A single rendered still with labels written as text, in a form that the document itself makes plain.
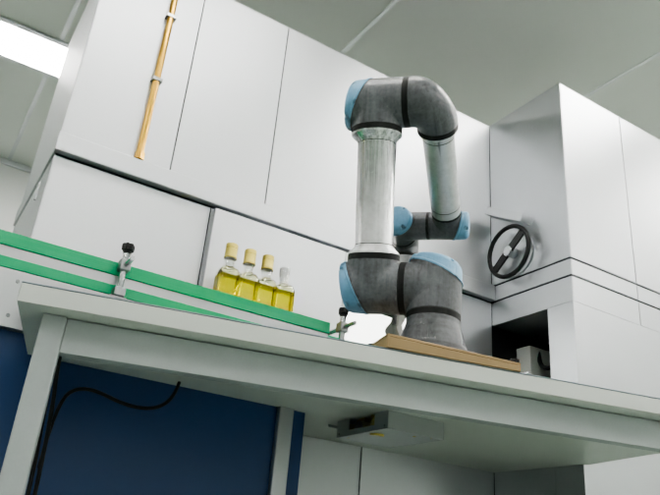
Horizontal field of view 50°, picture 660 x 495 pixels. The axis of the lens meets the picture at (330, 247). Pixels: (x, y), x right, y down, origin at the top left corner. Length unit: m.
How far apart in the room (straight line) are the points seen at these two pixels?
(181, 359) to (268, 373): 0.16
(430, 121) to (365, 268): 0.36
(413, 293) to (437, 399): 0.23
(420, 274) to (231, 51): 1.25
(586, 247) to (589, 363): 0.43
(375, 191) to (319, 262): 0.74
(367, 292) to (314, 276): 0.73
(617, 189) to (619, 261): 0.31
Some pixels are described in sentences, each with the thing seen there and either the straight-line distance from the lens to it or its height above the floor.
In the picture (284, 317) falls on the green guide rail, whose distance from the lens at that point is 1.84.
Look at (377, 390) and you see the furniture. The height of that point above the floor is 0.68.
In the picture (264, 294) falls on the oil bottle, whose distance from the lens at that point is 1.96.
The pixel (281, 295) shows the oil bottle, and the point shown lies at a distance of 1.99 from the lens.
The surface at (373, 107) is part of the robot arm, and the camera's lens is 1.61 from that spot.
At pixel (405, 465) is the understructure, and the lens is 2.35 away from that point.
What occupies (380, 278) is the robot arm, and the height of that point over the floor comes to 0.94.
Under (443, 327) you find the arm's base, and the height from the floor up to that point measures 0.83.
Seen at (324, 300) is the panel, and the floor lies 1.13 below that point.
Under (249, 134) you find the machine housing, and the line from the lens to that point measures 2.36.
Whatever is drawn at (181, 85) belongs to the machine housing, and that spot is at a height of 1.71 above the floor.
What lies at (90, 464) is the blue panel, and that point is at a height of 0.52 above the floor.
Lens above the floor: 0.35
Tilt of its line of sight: 25 degrees up
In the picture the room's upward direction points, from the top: 5 degrees clockwise
